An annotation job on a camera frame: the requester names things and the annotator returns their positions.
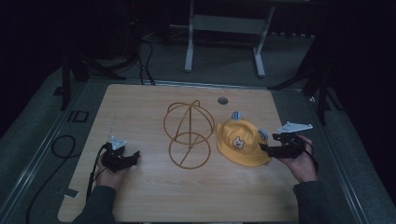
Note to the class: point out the person's right hand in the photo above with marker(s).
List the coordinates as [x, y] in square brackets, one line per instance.
[302, 168]

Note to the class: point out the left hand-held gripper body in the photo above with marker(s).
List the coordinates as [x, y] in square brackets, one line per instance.
[113, 160]

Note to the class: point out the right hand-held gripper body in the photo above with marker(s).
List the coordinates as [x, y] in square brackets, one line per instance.
[289, 146]

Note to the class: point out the person's left hand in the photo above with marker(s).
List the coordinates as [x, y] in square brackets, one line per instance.
[107, 177]

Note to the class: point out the black tripod stand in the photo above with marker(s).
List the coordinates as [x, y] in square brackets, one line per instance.
[66, 81]
[322, 93]

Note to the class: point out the grey table grommet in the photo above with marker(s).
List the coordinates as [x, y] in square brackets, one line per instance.
[223, 100]

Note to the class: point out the white table frame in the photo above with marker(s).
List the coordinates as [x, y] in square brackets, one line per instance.
[229, 24]

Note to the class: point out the yellow bucket hat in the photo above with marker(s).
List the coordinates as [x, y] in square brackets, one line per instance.
[241, 149]

